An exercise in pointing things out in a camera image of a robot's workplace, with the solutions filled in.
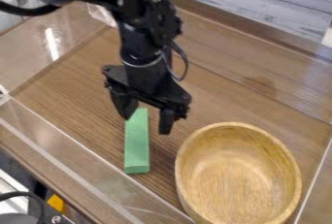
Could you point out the clear acrylic barrier wall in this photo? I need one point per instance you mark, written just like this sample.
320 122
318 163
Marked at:
98 190

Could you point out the yellow tag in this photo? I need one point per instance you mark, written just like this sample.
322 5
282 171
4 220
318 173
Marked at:
57 203

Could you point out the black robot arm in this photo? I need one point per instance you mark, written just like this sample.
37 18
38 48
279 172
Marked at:
142 79

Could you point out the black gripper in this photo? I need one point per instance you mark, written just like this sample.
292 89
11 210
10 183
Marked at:
169 97

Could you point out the clear acrylic corner bracket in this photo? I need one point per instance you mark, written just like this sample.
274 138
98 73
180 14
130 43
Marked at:
102 15

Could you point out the brown wooden bowl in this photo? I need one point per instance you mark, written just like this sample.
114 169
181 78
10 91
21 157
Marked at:
237 176

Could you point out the green rectangular block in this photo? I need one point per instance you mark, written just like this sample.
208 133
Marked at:
137 161

